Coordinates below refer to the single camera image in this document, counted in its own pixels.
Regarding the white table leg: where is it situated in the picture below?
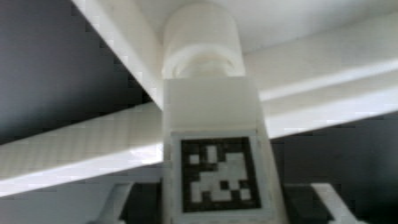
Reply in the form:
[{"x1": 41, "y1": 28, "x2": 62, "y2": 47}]
[{"x1": 161, "y1": 53, "x2": 288, "y2": 224}]

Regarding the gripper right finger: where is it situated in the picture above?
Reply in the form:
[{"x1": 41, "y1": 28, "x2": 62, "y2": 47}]
[{"x1": 284, "y1": 183, "x2": 362, "y2": 224}]

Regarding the white square table top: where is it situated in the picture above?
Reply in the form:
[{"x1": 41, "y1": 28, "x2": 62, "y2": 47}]
[{"x1": 71, "y1": 0, "x2": 398, "y2": 138}]

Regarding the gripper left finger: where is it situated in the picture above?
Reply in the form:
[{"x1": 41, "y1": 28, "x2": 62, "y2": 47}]
[{"x1": 87, "y1": 183, "x2": 161, "y2": 224}]

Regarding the white fence obstacle frame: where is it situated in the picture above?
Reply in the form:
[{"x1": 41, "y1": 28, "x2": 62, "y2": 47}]
[{"x1": 0, "y1": 103, "x2": 163, "y2": 197}]

